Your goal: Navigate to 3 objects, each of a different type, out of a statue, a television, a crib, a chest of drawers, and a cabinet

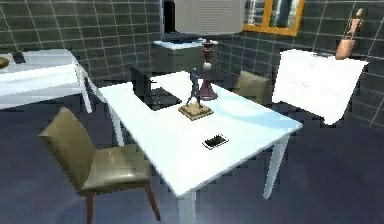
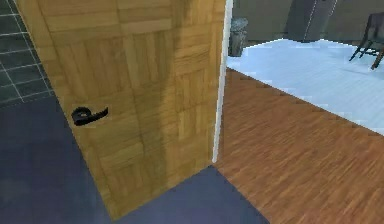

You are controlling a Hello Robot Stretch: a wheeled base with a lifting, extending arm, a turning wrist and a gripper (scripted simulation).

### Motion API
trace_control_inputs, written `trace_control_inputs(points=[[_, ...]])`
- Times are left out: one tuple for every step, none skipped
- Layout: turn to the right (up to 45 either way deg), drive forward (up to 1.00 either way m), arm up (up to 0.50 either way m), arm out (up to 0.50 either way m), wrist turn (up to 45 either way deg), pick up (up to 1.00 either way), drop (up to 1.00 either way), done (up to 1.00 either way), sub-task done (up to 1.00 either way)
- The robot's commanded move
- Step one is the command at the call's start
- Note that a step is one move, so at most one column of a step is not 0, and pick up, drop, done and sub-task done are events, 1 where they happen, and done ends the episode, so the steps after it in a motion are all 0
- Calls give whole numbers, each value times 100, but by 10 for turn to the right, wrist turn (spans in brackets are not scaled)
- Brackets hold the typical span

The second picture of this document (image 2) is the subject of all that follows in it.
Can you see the light wooden room door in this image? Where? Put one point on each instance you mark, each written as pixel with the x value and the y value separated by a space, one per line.
pixel 140 83

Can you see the dark wooden chair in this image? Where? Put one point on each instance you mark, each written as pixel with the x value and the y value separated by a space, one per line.
pixel 371 38

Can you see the grey bin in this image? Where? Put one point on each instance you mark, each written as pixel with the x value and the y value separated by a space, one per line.
pixel 238 35

